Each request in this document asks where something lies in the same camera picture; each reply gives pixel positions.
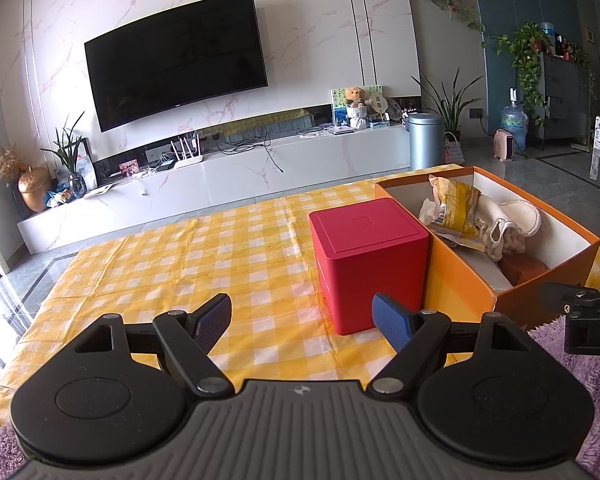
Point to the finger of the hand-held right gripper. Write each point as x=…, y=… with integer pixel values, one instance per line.
x=570, y=294

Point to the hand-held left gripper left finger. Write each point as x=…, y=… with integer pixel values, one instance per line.
x=211, y=322

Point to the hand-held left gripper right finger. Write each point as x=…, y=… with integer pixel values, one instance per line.
x=392, y=322

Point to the brown sponge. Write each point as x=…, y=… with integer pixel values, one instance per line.
x=525, y=270

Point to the pink white crocheted item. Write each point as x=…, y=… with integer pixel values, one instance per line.
x=512, y=245

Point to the orange cardboard box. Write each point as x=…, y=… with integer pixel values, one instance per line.
x=460, y=280

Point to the cream plush slipper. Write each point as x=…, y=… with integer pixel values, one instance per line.
x=510, y=212

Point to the yellow snack bag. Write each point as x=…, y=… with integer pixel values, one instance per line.
x=455, y=205

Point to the red square box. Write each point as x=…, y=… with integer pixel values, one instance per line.
x=375, y=265

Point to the yellow checked tablecloth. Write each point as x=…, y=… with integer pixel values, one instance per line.
x=180, y=270

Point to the white marble television console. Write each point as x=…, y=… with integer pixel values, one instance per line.
x=205, y=195

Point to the pink small heater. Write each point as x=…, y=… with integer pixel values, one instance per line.
x=505, y=146

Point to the white slim floor device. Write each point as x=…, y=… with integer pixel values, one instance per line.
x=599, y=134

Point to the white router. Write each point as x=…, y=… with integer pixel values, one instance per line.
x=187, y=160

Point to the paper booklet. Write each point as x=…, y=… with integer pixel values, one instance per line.
x=99, y=191

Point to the small pink picture card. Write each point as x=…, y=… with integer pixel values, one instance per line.
x=128, y=167

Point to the blue water bottle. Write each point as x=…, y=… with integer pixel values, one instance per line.
x=514, y=122

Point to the silver trash can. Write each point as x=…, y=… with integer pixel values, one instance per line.
x=425, y=142

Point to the pink woven basket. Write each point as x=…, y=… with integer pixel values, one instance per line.
x=454, y=150

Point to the grey cabinet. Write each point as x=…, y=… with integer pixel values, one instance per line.
x=562, y=100

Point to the blue snack packet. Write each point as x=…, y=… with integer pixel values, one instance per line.
x=59, y=196

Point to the white flat box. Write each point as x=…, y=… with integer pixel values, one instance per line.
x=341, y=129

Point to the green plant in glass vase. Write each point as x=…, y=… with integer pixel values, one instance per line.
x=70, y=160

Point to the golden acorn jar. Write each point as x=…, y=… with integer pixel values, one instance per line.
x=35, y=192

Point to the round paper fan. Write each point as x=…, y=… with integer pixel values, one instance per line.
x=377, y=104

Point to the brown teddy bear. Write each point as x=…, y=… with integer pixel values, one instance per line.
x=355, y=105

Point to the green picture board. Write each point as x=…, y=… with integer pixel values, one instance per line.
x=337, y=105

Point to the long leaf potted plant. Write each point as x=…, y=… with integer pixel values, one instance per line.
x=447, y=100

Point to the trailing potted vine plant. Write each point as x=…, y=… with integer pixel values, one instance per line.
x=527, y=55

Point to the dried flower bunch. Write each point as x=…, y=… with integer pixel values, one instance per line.
x=9, y=162

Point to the black flat television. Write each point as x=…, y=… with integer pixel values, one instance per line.
x=180, y=60

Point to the hanging wall vine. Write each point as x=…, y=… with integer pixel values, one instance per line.
x=450, y=2

